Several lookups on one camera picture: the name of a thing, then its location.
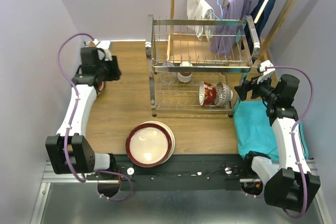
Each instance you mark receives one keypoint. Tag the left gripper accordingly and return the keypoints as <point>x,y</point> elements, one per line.
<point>114,67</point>

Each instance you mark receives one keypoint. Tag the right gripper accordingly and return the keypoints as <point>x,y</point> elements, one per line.
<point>242,89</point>

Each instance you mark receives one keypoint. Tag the orange bowl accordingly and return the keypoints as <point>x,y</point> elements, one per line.
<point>101,88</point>

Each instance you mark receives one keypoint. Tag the patterned small bowl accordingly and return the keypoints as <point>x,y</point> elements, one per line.
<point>224,94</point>

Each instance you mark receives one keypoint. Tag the clear plastic cup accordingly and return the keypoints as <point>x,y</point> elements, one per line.
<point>168,77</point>

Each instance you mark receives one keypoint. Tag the metal two-tier dish rack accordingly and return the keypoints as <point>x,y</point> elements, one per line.
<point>207,67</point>

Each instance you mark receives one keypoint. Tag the steel cup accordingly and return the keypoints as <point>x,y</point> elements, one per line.
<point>185,77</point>

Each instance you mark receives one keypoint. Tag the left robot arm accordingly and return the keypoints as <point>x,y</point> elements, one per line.
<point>68,150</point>

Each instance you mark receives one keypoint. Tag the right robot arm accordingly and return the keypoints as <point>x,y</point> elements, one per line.
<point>289,184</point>

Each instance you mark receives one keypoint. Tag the wooden clothes rack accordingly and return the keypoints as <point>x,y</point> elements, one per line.
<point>265,42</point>

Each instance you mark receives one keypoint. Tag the teal cloth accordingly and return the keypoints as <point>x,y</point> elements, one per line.
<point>254,132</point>

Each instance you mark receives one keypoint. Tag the lavender towel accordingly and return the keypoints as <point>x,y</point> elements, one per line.
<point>225,36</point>

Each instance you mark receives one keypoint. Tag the navy blue garment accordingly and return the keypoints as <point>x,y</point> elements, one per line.
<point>261,22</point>

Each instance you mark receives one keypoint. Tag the red rimmed white plate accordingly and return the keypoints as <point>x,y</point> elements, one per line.
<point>148,145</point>

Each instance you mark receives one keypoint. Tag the pale green plate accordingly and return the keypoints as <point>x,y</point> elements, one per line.
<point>170,133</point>

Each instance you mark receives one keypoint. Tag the white cloth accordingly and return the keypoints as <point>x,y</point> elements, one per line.
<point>200,10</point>

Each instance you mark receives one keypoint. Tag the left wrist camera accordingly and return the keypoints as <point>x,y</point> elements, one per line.
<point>104,52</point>

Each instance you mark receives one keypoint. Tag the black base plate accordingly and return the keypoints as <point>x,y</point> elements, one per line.
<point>180,172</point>

